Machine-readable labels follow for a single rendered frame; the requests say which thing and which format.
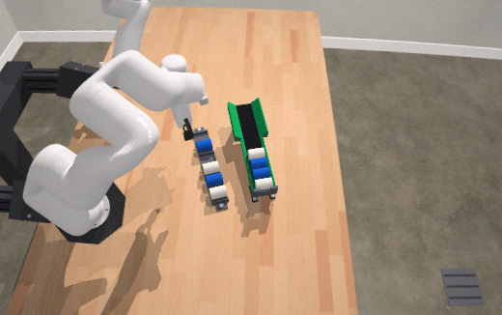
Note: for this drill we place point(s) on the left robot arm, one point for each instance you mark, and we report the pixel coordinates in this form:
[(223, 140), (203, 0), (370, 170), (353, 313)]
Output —
[(135, 12)]

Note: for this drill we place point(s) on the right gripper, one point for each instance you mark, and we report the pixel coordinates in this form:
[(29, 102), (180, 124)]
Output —
[(183, 117)]

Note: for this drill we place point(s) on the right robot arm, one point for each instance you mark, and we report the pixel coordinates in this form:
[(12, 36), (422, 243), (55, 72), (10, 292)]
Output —
[(78, 183)]

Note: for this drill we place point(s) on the blue cylinder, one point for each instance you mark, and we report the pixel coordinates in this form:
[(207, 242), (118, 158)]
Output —
[(260, 173), (215, 179), (257, 163), (204, 145)]

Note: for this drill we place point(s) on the white cylinder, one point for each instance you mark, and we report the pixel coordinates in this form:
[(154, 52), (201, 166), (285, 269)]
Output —
[(256, 153), (264, 183), (211, 167), (218, 192)]

